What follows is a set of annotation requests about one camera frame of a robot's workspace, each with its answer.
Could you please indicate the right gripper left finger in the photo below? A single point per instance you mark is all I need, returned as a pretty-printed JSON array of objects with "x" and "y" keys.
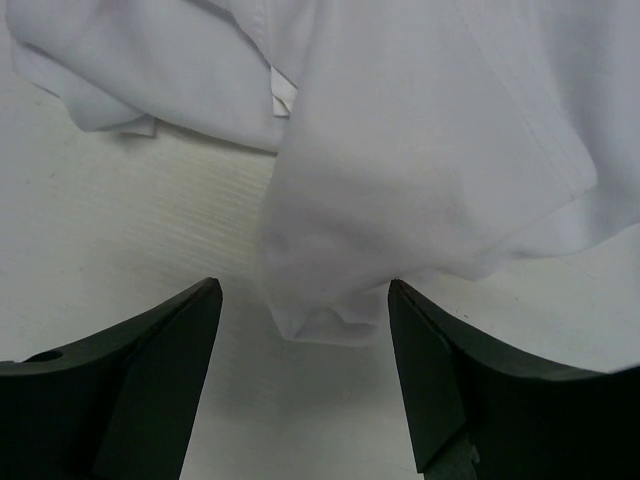
[{"x": 119, "y": 404}]

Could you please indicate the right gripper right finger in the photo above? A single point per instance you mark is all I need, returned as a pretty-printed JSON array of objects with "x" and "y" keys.
[{"x": 479, "y": 408}]

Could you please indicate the white t shirt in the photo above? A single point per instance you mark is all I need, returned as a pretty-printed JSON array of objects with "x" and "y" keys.
[{"x": 412, "y": 137}]

